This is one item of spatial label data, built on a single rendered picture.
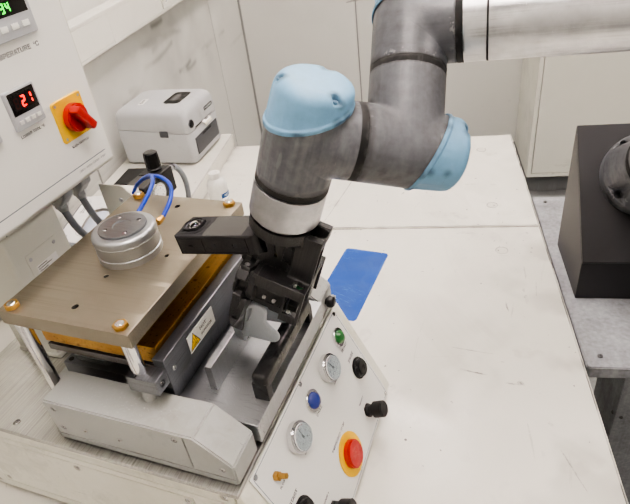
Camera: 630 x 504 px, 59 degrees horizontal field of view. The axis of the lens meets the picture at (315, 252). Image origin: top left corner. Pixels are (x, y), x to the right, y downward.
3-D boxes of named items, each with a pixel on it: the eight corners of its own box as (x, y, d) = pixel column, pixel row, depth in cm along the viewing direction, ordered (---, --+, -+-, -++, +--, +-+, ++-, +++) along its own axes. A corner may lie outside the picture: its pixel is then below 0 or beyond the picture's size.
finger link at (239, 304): (236, 339, 66) (246, 288, 60) (225, 334, 66) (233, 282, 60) (253, 313, 69) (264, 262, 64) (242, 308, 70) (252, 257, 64)
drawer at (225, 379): (65, 397, 75) (42, 356, 71) (155, 294, 92) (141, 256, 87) (263, 447, 65) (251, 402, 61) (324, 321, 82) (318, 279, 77)
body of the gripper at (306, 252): (293, 332, 63) (316, 254, 55) (224, 302, 64) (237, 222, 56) (316, 290, 69) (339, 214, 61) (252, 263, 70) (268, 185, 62)
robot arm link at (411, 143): (479, 69, 52) (367, 49, 50) (474, 186, 51) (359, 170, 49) (442, 100, 60) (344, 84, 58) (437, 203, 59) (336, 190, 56)
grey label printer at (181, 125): (126, 165, 169) (108, 111, 160) (157, 137, 185) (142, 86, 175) (200, 166, 163) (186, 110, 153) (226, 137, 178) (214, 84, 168)
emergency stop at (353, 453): (349, 474, 79) (336, 456, 78) (357, 451, 82) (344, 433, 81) (359, 474, 78) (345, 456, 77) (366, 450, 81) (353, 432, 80)
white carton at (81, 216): (59, 276, 124) (46, 249, 120) (95, 221, 143) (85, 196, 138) (111, 272, 123) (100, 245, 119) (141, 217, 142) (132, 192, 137)
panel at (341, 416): (329, 574, 70) (247, 480, 63) (386, 392, 92) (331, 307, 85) (342, 575, 69) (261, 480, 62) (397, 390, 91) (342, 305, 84)
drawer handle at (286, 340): (254, 399, 66) (248, 375, 64) (300, 315, 78) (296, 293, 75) (270, 402, 66) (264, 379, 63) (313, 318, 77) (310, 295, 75)
